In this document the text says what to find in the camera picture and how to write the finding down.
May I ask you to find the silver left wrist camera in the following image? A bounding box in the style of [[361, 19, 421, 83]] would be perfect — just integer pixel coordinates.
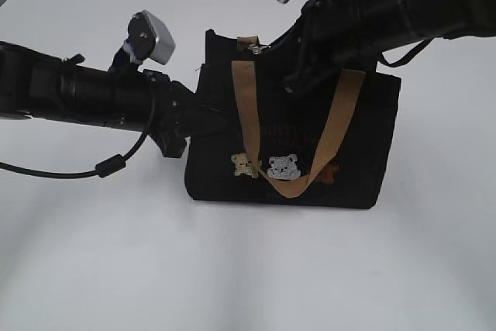
[[122, 9, 176, 65]]

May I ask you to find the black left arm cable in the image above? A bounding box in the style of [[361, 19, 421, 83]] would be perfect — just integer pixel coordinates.
[[0, 90, 158, 181]]

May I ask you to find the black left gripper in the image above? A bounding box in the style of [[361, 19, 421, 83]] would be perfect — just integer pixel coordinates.
[[143, 70, 229, 159]]

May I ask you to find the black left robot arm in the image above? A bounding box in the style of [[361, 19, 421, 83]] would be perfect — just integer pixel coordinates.
[[1, 42, 229, 158]]

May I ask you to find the black canvas tote bag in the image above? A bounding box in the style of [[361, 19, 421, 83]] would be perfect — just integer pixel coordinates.
[[184, 30, 401, 209]]

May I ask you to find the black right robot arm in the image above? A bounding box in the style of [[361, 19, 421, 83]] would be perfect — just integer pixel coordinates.
[[278, 0, 495, 95]]

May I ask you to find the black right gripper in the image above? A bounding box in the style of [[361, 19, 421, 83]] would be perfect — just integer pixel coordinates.
[[270, 0, 379, 95]]

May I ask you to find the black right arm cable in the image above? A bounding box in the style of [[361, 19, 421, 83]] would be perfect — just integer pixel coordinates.
[[377, 38, 433, 68]]

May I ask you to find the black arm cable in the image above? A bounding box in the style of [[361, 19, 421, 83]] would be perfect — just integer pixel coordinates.
[[0, 90, 158, 181], [377, 38, 433, 68]]

